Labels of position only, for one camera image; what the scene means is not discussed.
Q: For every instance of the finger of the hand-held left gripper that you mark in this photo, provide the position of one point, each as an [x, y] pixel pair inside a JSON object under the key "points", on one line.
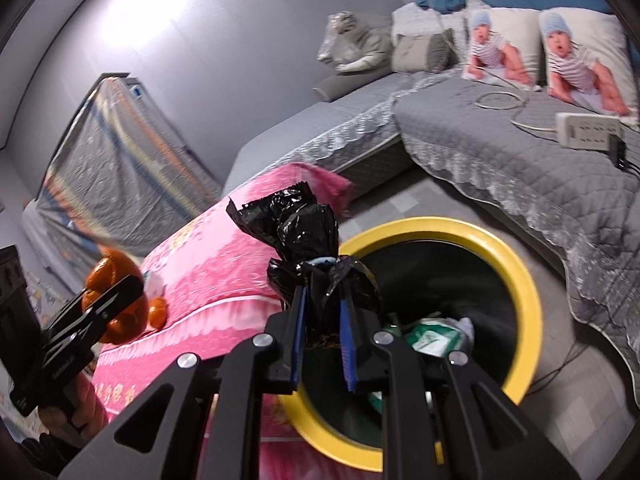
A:
{"points": [[90, 317]]}

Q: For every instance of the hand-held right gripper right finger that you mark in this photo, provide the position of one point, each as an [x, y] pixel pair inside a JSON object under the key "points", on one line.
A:
{"points": [[346, 345]]}

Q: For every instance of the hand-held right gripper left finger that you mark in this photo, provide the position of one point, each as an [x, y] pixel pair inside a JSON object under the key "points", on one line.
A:
{"points": [[298, 340]]}

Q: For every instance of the orange wrapper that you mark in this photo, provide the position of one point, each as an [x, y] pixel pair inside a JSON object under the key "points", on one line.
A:
{"points": [[112, 270]]}

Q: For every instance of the tangerine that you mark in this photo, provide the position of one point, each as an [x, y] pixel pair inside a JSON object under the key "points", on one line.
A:
{"points": [[158, 312]]}

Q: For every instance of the green and white packet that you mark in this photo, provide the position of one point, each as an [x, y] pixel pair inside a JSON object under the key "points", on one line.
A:
{"points": [[435, 337]]}

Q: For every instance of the long black plastic bag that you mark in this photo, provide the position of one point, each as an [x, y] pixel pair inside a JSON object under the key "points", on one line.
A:
{"points": [[300, 230]]}

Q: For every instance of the yellow rimmed trash bin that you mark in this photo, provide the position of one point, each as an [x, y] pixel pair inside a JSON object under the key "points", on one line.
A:
{"points": [[525, 280]]}

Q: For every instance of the person's left hand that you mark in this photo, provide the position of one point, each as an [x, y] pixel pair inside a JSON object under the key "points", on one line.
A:
{"points": [[87, 405]]}

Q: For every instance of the small white wrapper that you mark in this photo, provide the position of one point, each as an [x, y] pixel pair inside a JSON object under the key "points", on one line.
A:
{"points": [[155, 284]]}

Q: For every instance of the pink floral table cover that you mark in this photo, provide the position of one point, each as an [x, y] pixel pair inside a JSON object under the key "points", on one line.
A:
{"points": [[225, 260]]}

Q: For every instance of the grey bolster pillow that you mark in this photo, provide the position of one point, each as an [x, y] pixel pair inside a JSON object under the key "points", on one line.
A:
{"points": [[340, 85]]}

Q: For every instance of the grey quilted sofa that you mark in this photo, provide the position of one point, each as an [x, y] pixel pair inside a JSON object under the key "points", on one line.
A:
{"points": [[500, 125]]}

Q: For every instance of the grey square cushion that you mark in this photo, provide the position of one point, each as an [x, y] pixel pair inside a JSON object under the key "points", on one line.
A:
{"points": [[420, 52]]}

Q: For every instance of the plastic wrapped tiger plush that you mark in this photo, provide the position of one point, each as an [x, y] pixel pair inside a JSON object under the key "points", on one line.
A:
{"points": [[360, 40]]}

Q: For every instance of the white power strip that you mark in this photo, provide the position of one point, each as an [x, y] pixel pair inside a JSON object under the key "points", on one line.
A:
{"points": [[585, 130]]}

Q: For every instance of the black plug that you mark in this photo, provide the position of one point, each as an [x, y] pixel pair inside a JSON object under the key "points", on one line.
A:
{"points": [[617, 152]]}

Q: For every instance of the white lace cushion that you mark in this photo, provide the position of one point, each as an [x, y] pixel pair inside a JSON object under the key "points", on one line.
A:
{"points": [[415, 17]]}

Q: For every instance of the baby print pillow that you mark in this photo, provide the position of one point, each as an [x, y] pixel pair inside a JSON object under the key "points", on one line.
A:
{"points": [[580, 60], [500, 45]]}

